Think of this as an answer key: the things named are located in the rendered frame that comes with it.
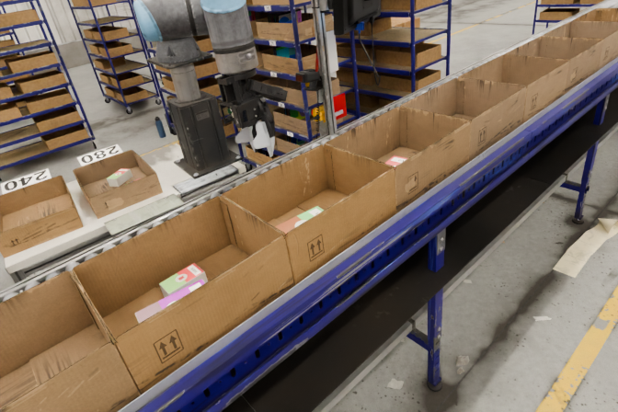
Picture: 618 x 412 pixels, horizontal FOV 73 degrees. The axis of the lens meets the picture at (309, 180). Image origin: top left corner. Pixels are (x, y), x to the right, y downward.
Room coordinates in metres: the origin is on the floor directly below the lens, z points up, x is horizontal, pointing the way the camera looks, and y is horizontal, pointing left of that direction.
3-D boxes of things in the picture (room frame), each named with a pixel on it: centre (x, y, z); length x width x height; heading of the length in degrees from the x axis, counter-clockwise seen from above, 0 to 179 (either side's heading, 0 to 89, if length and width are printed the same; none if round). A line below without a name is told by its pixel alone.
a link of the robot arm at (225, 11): (0.94, 0.12, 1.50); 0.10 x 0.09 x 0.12; 10
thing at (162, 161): (1.77, 0.86, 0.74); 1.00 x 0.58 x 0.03; 123
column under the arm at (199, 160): (1.91, 0.48, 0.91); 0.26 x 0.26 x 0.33; 33
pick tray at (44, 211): (1.55, 1.14, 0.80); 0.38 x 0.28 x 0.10; 31
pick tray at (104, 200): (1.73, 0.86, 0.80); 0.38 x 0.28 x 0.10; 32
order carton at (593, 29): (2.20, -1.55, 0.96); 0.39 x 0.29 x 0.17; 127
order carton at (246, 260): (0.77, 0.31, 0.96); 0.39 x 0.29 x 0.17; 127
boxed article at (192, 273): (0.83, 0.35, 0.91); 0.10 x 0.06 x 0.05; 129
